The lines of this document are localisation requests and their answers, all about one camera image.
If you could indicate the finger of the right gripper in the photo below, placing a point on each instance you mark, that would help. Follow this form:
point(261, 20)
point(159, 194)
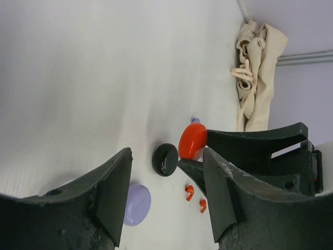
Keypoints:
point(194, 169)

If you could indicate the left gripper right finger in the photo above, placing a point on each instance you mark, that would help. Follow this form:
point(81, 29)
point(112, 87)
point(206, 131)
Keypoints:
point(248, 213)

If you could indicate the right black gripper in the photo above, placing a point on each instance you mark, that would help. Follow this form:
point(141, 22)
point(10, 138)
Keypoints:
point(299, 170)

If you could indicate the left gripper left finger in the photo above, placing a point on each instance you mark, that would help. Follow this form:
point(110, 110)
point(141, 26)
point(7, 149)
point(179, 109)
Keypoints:
point(86, 213)

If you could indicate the red earbud case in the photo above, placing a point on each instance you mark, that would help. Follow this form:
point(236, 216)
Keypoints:
point(193, 141)

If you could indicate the black earbud case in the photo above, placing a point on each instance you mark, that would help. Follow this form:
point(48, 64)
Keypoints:
point(164, 159)

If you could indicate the purple earbud case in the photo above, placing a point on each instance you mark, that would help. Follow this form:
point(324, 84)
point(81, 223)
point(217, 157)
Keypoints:
point(137, 205)

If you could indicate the red earbud left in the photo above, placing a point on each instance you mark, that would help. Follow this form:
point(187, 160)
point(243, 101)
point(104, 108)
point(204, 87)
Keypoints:
point(189, 189)

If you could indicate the red earbud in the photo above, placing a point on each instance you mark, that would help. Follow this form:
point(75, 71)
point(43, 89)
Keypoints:
point(203, 205)
point(189, 189)

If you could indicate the red earbud right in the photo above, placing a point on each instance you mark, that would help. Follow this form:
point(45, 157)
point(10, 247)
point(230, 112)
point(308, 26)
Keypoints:
point(203, 205)

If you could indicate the purple earbud far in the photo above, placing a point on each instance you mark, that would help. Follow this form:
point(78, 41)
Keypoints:
point(195, 120)

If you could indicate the beige cloth bag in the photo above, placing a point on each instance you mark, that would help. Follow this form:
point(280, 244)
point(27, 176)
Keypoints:
point(259, 51)

